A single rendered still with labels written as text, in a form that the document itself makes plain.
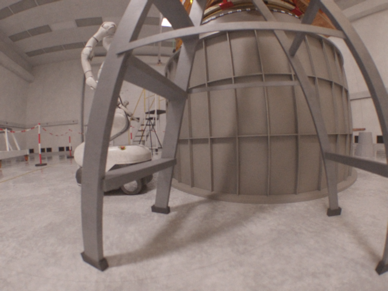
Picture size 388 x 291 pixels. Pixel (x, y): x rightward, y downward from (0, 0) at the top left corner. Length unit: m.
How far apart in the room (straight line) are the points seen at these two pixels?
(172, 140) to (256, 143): 0.51
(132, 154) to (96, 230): 0.81
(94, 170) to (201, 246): 0.45
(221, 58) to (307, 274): 1.23
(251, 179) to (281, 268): 0.66
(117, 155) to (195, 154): 0.57
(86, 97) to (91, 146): 9.22
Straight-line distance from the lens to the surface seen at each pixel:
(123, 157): 1.22
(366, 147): 3.53
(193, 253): 0.63
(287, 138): 1.08
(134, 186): 1.26
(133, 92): 9.32
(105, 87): 0.43
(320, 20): 2.40
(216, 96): 1.15
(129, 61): 0.43
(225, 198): 1.07
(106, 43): 1.76
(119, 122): 1.39
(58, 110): 10.19
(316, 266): 0.61
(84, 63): 1.48
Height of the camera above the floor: 0.39
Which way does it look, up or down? 2 degrees down
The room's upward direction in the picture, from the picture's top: 2 degrees counter-clockwise
